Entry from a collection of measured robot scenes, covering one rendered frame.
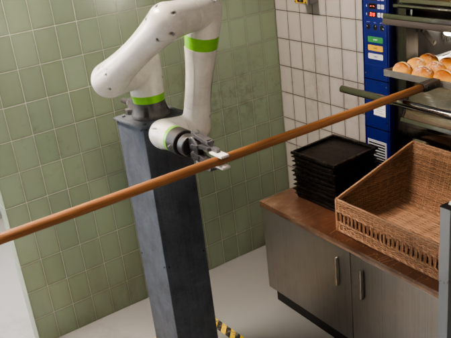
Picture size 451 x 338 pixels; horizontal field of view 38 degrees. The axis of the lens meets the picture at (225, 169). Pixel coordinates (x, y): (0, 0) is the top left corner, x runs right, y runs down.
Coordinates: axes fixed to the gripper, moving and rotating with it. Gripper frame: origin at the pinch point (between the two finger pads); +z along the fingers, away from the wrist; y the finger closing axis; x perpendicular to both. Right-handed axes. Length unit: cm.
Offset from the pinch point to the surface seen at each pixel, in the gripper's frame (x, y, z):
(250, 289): -63, 120, -87
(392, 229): -68, 48, 8
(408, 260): -68, 59, 16
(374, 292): -63, 77, 3
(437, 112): -80, 3, 18
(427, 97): -119, 15, -19
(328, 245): -63, 67, -24
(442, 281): -57, 52, 40
